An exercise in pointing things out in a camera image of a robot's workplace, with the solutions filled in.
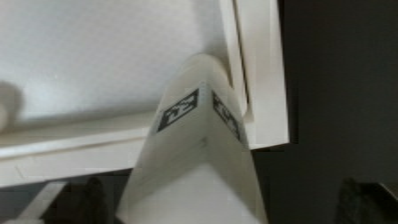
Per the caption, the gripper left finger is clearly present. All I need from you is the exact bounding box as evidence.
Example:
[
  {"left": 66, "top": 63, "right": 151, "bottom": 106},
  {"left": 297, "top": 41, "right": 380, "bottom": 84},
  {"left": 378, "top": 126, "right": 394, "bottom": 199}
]
[{"left": 11, "top": 176, "right": 117, "bottom": 224}]

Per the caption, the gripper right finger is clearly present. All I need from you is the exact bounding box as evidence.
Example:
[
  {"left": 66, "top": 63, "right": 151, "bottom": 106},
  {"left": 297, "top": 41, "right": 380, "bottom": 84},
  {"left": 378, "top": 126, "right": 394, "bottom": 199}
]
[{"left": 334, "top": 178, "right": 398, "bottom": 224}]

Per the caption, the white desk tabletop panel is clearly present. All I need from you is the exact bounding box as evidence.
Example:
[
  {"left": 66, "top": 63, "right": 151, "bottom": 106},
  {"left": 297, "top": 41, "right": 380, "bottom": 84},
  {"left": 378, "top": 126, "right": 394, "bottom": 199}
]
[{"left": 0, "top": 0, "right": 238, "bottom": 158}]

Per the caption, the white U-shaped obstacle fence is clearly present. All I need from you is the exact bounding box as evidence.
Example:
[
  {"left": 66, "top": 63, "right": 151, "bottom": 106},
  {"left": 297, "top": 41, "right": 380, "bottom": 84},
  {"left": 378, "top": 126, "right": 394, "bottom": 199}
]
[{"left": 0, "top": 0, "right": 290, "bottom": 187}]

